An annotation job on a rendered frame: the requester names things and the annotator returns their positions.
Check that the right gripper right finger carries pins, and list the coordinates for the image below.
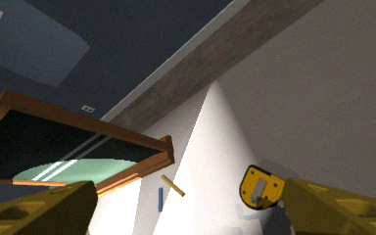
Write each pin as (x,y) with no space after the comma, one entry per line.
(316,209)

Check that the yellow flat bar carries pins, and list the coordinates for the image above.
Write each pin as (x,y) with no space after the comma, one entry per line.
(173,186)

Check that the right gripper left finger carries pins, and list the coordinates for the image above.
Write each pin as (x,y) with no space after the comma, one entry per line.
(64,210)

